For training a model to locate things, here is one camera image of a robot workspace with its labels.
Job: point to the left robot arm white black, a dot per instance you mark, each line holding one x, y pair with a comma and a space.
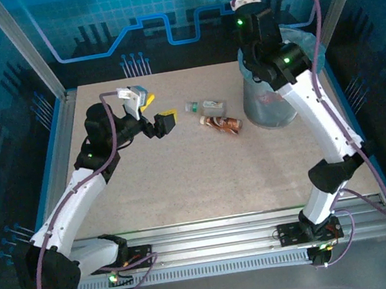
74, 202

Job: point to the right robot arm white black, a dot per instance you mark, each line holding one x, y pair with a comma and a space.
312, 115

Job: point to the grey trash bin blue liner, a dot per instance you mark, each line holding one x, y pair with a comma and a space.
299, 39

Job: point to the grey waste bin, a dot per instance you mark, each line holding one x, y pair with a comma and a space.
268, 111

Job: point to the clear bottle green cap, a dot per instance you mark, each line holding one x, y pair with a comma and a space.
211, 106

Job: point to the brown coffee drink bottle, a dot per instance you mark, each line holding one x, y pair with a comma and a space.
222, 124

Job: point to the black connector box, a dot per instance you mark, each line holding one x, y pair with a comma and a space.
119, 284
320, 256

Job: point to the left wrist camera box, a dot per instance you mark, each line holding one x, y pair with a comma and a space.
132, 104

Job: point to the aluminium table side rail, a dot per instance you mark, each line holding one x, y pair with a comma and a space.
64, 131

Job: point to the aluminium front rail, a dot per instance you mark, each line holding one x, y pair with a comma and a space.
210, 236

